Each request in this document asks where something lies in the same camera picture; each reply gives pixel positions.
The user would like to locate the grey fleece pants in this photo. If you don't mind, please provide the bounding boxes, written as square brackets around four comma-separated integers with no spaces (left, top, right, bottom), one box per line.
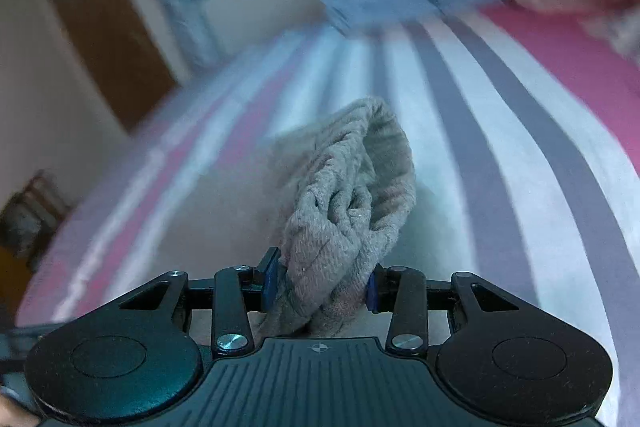
[164,95,482,339]

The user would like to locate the person's left hand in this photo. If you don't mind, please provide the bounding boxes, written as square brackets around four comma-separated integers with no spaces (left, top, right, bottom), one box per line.
[0,393,40,427]

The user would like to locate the striped pink grey bedsheet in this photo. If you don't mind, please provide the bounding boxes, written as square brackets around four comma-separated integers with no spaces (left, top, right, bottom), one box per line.
[17,6,639,426]

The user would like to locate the dark wooden chair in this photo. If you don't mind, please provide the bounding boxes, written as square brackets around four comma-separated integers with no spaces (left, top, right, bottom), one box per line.
[1,170,73,272]

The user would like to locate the brown wooden door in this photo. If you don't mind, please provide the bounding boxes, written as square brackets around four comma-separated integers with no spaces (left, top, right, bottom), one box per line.
[51,0,177,131]

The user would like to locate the striped pillow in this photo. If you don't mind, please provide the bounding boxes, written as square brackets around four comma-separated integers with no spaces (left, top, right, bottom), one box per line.
[582,5,640,63]

